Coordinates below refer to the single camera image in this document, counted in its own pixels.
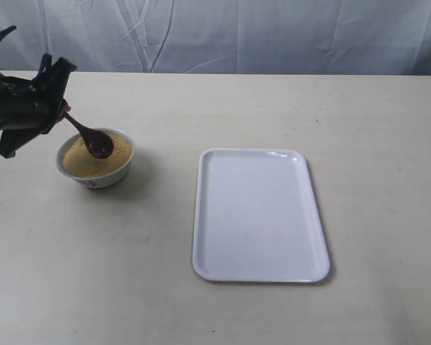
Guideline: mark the brown wooden spoon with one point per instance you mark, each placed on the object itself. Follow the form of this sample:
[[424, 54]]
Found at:
[[98, 143]]

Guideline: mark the grey backdrop curtain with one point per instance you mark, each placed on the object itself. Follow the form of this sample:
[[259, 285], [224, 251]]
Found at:
[[267, 37]]

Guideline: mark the white ceramic bowl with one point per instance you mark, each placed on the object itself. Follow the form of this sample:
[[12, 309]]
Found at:
[[103, 181]]

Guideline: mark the yellow millet grain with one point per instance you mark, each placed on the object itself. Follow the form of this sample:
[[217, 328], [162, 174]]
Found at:
[[78, 162]]

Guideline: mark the white plastic tray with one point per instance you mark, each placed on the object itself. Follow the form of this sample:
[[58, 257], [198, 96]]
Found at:
[[257, 219]]

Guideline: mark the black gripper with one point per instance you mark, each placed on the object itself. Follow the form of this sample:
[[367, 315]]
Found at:
[[29, 108]]

